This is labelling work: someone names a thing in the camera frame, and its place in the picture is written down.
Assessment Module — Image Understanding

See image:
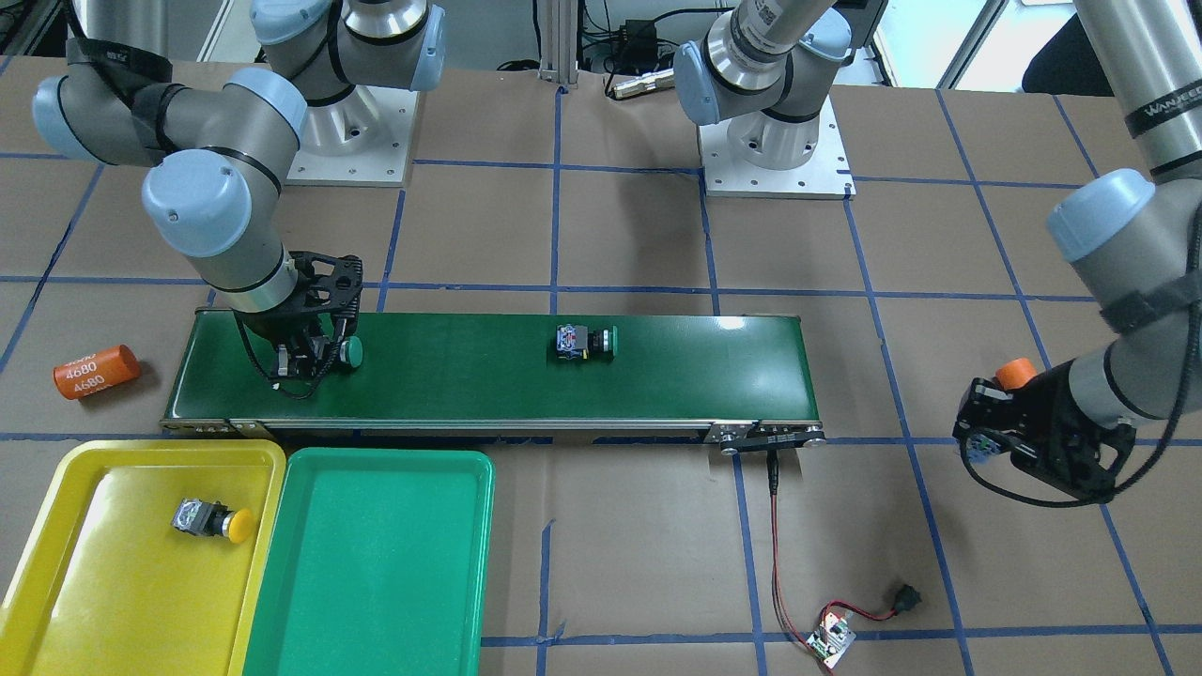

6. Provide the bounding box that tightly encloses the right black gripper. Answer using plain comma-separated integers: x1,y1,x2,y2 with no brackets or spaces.
236,250,363,380

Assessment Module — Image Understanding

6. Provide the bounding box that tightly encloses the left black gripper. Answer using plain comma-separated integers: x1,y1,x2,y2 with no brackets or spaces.
952,363,1136,503

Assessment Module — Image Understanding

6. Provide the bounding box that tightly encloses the plain orange cylinder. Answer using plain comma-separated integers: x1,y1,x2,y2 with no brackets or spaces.
994,358,1040,391

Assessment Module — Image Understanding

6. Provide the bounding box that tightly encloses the green push button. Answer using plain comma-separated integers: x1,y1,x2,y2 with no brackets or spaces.
552,324,618,361
322,336,364,370

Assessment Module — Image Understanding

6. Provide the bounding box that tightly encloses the yellow push button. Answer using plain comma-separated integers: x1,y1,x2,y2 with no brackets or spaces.
964,433,1002,466
171,498,256,544

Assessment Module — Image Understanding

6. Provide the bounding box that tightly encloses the orange cylinder labelled 4680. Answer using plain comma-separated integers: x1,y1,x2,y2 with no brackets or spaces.
53,344,142,401

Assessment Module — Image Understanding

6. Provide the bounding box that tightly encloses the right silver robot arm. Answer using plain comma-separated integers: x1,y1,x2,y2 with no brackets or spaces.
31,1,446,389

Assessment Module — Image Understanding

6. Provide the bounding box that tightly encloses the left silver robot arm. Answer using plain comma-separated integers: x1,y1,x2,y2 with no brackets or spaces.
672,1,1201,509

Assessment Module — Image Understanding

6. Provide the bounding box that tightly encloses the green tray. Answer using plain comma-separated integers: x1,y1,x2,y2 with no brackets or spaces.
243,447,495,675

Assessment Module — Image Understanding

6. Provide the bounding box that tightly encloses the yellow tray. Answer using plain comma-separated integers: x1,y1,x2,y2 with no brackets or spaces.
2,439,286,675

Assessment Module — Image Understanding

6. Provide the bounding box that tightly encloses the green conveyor belt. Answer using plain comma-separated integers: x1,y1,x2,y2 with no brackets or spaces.
162,312,825,453

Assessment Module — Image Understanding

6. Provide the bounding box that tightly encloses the small controller circuit board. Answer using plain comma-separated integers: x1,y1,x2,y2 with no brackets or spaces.
804,610,857,675

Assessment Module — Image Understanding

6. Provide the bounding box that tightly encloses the red black wire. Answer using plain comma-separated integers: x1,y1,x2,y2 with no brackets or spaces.
764,451,923,650

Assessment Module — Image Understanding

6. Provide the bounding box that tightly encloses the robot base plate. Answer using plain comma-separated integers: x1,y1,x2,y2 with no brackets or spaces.
697,97,857,200
286,85,422,188

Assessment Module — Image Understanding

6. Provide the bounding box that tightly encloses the aluminium frame post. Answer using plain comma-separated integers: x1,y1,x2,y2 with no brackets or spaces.
532,0,582,90

